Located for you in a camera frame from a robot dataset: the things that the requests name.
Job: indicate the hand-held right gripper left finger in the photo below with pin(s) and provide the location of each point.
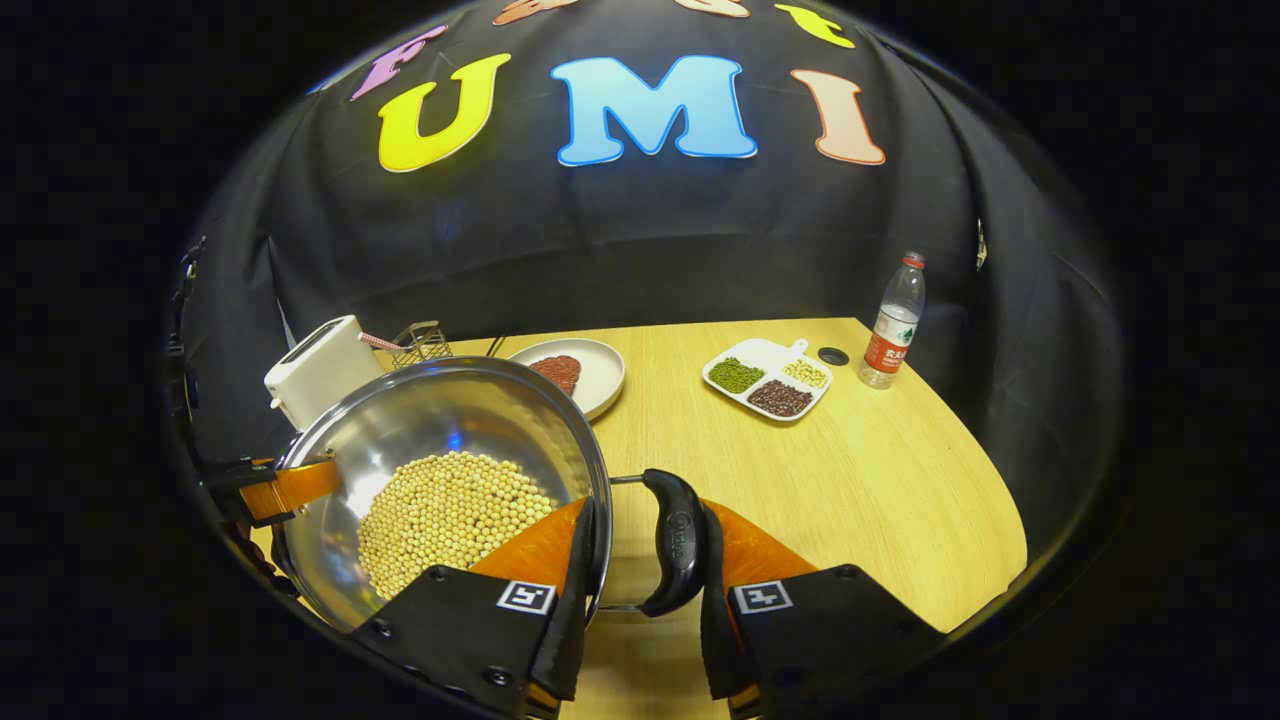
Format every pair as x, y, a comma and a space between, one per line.
572, 630

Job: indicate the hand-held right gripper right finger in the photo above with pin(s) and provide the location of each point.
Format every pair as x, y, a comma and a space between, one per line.
715, 640

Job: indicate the pile of soybeans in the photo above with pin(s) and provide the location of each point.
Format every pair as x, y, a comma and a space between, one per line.
450, 520

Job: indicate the raw meat piece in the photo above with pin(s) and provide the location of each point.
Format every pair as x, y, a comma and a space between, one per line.
560, 372

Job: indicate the clear plastic water bottle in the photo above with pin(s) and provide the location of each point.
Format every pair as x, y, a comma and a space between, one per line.
890, 340

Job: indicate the white toaster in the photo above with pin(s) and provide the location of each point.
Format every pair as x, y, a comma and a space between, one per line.
320, 370

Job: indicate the pile of green beans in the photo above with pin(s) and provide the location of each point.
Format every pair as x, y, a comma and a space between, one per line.
736, 375

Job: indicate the white divided dish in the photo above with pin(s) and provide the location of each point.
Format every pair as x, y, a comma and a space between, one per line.
770, 352

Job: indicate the black table grommet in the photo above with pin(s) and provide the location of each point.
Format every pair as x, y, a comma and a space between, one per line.
833, 356

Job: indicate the black backdrop cloth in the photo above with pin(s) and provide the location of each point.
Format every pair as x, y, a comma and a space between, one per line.
600, 250

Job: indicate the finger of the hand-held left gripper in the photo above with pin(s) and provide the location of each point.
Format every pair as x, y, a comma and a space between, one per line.
290, 485

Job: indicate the pile of pale beans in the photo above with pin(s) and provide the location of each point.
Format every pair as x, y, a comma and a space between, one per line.
806, 374

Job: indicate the pile of dark red beans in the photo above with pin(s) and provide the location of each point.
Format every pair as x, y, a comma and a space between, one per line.
780, 398

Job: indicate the white round plate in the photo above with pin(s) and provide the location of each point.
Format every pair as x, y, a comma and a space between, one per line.
605, 375

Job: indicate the stainless steel pot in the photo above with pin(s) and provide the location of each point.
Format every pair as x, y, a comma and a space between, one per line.
450, 410

